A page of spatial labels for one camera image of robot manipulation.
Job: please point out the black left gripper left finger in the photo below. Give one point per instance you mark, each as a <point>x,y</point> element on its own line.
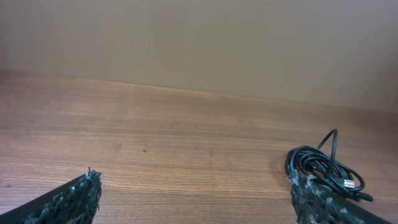
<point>77,201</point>

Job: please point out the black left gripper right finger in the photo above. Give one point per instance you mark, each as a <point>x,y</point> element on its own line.
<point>315,203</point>

